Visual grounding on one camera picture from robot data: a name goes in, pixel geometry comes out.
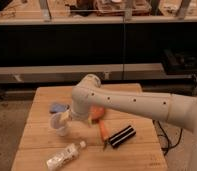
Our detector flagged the black white striped block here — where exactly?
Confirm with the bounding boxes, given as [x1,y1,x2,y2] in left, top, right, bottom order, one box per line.
[108,125,136,149]

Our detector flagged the black power cable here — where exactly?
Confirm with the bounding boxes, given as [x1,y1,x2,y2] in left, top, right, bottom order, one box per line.
[153,119,185,157]

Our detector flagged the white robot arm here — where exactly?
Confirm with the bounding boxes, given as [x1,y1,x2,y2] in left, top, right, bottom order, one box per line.
[69,74,197,171]

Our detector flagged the wooden table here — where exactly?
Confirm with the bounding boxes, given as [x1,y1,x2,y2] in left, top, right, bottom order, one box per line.
[11,86,167,171]

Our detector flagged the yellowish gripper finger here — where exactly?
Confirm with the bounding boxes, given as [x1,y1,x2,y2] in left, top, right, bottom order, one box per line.
[87,115,93,127]
[60,112,71,123]

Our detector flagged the black box on floor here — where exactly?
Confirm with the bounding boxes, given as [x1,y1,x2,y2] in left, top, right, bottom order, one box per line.
[162,49,197,75]

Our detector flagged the clear plastic bottle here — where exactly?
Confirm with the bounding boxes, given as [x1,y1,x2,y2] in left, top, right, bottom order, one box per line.
[46,141,87,171]

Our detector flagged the translucent white ceramic cup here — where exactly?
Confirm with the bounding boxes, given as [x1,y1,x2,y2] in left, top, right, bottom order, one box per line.
[50,112,69,136]

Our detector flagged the orange frying pan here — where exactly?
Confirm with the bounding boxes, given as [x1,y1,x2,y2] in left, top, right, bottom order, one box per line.
[90,106,109,141]

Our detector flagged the blue sponge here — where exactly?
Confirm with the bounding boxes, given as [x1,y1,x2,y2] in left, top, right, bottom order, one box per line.
[49,103,69,114]

